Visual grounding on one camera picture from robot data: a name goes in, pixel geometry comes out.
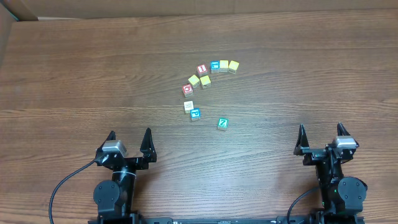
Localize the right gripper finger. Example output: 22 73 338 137
336 122 350 136
294 124 310 156

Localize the blue letter P block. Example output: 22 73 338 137
190 108 201 121

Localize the white natural wood block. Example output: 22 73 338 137
183 101 195 114

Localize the green letter Z block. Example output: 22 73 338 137
217 118 229 131

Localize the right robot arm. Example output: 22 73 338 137
294 123 368 223

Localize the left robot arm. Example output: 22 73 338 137
93 128 157 223

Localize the red letter Q block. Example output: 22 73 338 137
182 83 193 98

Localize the yellow block left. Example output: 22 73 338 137
188 75 200 88

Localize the yellow block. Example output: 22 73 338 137
200 75 211 89
188 75 200 88
220 60 229 73
228 60 239 74

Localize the yellow block centre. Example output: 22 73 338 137
200 75 211 89

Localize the red letter I block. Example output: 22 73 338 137
197 64 208 77

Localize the yellow block far right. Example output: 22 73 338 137
228 60 239 74

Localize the blue picture block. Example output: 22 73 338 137
210 60 220 73

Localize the yellow block middle top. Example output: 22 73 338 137
220 60 229 73

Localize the cardboard box corner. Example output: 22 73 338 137
1 0 37 63

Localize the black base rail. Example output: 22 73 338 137
87 214 365 224

